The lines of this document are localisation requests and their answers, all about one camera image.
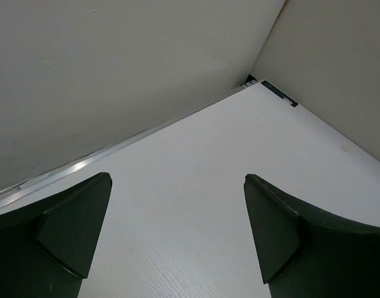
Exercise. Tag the aluminium table frame rail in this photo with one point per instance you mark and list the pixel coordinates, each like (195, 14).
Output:
(14, 193)

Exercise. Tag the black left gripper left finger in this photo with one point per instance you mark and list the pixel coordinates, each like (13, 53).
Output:
(47, 247)

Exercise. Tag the dark label sticker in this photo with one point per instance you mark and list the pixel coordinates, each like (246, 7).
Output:
(279, 93)

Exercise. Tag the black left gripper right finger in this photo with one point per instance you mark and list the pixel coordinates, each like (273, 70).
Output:
(305, 251)

